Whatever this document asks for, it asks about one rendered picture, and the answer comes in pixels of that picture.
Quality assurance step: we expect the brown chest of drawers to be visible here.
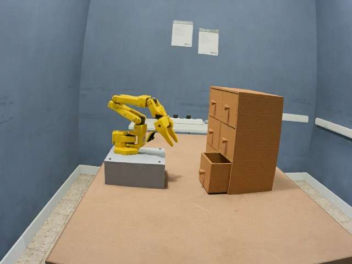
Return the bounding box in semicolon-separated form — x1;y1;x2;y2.
206;86;284;195

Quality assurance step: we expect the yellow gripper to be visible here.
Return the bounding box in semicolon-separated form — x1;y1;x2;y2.
145;116;178;147

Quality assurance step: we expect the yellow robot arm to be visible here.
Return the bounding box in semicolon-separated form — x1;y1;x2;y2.
108;95;167;155

